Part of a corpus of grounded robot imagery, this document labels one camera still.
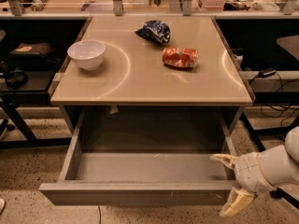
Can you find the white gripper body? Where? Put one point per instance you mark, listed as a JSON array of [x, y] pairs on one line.
[[248, 172]]

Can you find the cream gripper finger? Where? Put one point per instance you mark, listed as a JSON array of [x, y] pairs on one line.
[[226, 159], [238, 199]]

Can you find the grey top drawer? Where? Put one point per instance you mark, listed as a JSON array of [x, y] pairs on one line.
[[148, 156]]

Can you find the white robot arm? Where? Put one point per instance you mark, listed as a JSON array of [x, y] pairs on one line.
[[280, 164]]

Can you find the grey drawer cabinet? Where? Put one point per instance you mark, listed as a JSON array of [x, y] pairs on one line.
[[133, 72]]

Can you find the black chair leg caster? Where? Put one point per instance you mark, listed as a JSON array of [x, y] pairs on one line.
[[279, 193]]

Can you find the black power adapter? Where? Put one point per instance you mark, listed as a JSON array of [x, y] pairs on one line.
[[267, 72]]

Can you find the crushed orange soda can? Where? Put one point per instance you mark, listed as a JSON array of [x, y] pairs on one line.
[[180, 57]]

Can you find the blue crumpled chip bag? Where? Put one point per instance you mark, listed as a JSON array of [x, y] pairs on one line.
[[156, 31]]

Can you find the white bowl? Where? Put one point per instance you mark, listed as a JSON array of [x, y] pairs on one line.
[[87, 54]]

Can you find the black headphones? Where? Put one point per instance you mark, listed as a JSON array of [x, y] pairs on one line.
[[13, 78]]

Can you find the black table leg frame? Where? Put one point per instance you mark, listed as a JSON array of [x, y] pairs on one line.
[[256, 134]]

